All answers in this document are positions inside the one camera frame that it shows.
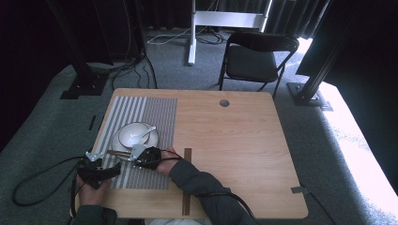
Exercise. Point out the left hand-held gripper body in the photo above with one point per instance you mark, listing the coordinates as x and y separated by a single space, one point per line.
92 173

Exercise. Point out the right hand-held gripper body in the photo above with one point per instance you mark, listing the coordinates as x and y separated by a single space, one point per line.
149 157

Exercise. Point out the white plate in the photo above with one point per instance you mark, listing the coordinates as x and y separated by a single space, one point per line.
117 146

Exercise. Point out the person's right hand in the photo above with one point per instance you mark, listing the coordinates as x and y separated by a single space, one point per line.
167 164

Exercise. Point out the person's left hand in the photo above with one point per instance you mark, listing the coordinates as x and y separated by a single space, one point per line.
92 195

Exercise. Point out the white spoon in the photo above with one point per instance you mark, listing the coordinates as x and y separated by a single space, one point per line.
149 130

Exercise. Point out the white bowl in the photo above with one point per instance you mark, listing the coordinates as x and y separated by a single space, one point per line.
133 134

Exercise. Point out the grey striped placemat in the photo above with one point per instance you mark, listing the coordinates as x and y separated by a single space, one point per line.
156 112

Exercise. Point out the black floor strip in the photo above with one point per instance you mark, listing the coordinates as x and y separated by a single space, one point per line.
92 122

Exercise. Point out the person's white clothing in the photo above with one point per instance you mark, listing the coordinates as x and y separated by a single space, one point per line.
178 222

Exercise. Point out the black metal stand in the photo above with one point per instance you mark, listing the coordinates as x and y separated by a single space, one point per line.
308 90
84 84

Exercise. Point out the grey round table grommet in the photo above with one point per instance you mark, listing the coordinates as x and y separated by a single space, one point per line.
224 102

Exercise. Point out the black folding chair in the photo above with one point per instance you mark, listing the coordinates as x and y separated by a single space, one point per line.
250 64

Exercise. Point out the grey tape piece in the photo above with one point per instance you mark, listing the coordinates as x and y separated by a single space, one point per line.
298 189

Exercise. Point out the white metal stand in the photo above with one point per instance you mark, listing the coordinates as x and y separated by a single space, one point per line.
225 19

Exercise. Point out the dark curtain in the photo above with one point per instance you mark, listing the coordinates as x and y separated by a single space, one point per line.
294 15

